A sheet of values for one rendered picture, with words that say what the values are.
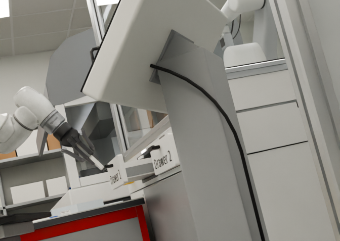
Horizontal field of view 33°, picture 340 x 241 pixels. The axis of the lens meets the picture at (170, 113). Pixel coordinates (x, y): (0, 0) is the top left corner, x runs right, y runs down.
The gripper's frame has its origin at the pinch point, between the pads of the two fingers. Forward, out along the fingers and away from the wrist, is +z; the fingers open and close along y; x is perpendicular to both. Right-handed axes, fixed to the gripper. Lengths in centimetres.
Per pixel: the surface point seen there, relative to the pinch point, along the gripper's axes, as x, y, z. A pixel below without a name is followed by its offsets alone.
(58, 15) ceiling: 320, 142, -129
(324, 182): -155, -10, 24
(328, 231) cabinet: -55, 25, 70
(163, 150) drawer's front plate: -35.9, 12.2, 14.0
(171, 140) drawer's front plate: -45.9, 13.8, 13.1
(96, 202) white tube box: 25.6, -7.9, 11.8
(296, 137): -55, 42, 42
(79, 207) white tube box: 23.2, -14.9, 7.9
